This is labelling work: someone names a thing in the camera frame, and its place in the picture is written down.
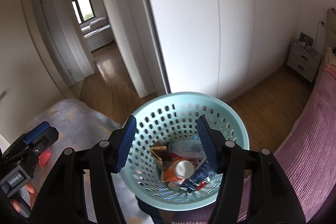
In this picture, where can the printed table cloth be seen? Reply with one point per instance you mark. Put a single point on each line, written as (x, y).
(78, 119)

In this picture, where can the yellow cloth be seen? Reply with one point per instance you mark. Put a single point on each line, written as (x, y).
(330, 57)

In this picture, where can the white room door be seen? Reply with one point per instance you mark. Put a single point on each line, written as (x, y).
(21, 69)

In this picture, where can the white hallway door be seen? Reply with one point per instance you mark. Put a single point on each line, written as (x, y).
(60, 43)

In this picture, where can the blue and white box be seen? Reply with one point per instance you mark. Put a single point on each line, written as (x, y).
(199, 176)

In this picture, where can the small dark device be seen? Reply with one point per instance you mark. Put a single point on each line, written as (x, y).
(306, 38)

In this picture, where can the clear plastic bottle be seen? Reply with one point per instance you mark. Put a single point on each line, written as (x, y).
(183, 146)

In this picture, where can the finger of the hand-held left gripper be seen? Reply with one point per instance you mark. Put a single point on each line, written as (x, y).
(39, 132)

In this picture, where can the person's left hand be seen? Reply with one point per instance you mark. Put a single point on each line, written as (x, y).
(32, 191)

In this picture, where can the red plastic piece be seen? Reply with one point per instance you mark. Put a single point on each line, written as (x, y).
(44, 158)

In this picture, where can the brown packet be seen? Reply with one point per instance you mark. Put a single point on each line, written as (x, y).
(161, 154)

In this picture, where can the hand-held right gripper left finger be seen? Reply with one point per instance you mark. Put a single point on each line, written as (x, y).
(126, 145)

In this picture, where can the pink bedspread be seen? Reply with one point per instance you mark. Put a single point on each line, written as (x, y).
(302, 150)

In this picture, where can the orange plastic bottle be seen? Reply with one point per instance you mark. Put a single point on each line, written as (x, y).
(170, 172)

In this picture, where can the white bed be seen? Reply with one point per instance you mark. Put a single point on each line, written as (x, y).
(98, 39)

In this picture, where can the grey nightstand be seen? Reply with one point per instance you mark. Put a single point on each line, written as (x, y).
(299, 61)

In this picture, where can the dark framed window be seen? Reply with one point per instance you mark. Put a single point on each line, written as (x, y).
(85, 7)

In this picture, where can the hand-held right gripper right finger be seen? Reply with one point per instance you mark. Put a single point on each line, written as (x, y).
(207, 145)

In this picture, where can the white wardrobe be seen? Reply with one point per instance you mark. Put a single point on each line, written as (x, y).
(189, 29)

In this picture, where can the teal plastic basket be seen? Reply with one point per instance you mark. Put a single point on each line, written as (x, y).
(157, 119)

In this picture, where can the beige headboard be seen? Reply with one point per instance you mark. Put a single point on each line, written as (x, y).
(331, 29)

